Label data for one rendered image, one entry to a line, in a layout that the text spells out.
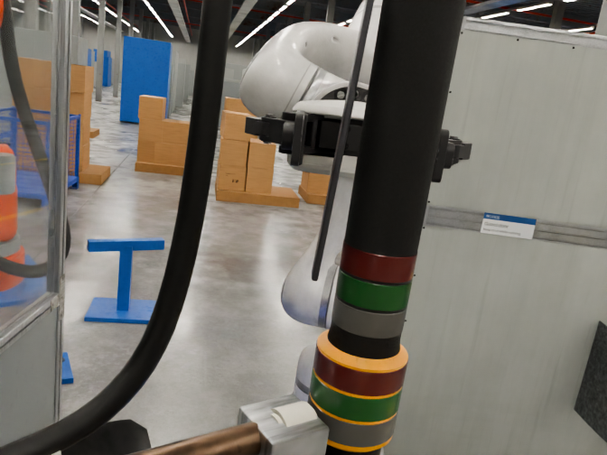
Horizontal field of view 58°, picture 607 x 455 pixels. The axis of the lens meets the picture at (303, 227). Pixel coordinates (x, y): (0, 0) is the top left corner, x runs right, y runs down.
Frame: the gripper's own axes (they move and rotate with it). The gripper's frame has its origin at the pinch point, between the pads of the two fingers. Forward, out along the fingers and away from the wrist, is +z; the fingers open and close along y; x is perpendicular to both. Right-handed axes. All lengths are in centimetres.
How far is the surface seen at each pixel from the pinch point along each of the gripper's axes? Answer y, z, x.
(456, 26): -1.5, 11.1, 5.9
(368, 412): -0.4, 12.0, -10.6
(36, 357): 72, -105, -77
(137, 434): 13.5, -1.3, -22.8
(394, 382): -1.4, 11.6, -9.3
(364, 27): 2.0, 10.6, 5.5
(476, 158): -60, -169, -13
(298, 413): 2.7, 12.2, -11.0
